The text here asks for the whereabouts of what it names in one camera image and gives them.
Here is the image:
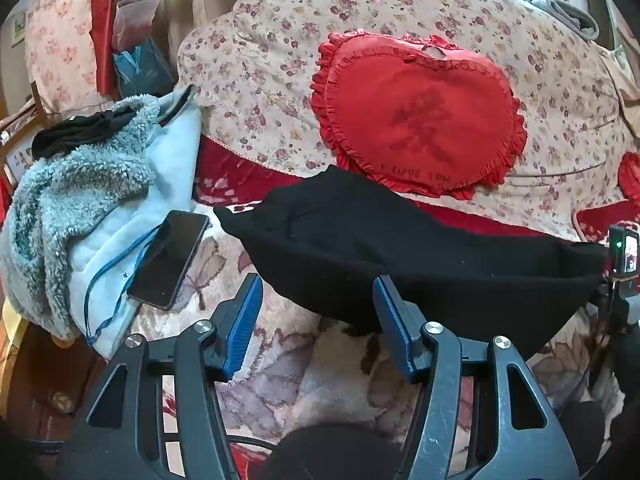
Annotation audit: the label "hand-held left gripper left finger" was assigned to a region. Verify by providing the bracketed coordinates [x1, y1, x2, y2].
[82, 272, 266, 480]

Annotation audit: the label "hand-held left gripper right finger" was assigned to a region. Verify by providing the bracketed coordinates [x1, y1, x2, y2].
[372, 274, 563, 480]

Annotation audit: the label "black pants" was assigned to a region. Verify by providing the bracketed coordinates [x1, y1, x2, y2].
[213, 164, 608, 356]

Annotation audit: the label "red and white plush blanket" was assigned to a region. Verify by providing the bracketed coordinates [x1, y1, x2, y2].
[125, 135, 633, 480]

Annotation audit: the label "black smartphone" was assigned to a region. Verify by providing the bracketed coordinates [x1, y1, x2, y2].
[126, 210, 211, 311]

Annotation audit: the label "person's black trouser leg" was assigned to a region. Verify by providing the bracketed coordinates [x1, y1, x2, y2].
[260, 422, 416, 480]

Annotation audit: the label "light blue fleece jacket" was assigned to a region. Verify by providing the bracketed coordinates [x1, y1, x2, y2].
[0, 85, 203, 361]

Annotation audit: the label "red heart-shaped ruffled pillow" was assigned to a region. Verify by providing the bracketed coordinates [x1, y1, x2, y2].
[310, 31, 528, 201]

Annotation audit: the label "brown wooden furniture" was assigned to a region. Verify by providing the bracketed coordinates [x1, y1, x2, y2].
[0, 305, 131, 466]

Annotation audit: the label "small black garment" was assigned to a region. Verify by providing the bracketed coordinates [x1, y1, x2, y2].
[31, 110, 138, 159]

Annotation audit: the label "floral quilt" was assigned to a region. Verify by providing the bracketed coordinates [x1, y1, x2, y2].
[176, 0, 640, 241]

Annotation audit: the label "blue bag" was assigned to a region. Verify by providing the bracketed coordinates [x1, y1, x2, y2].
[112, 40, 176, 101]

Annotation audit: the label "grey cloth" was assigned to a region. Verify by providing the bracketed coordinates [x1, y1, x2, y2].
[517, 0, 600, 41]

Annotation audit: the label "clear plastic bag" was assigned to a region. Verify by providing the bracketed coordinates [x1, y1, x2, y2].
[112, 0, 157, 52]

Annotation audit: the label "red hanging cloth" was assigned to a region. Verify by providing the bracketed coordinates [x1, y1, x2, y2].
[90, 0, 126, 96]

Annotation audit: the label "floral pillow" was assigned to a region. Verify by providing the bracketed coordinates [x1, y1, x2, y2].
[20, 0, 108, 111]

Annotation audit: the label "blue cord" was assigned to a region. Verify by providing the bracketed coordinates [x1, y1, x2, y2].
[83, 225, 166, 347]

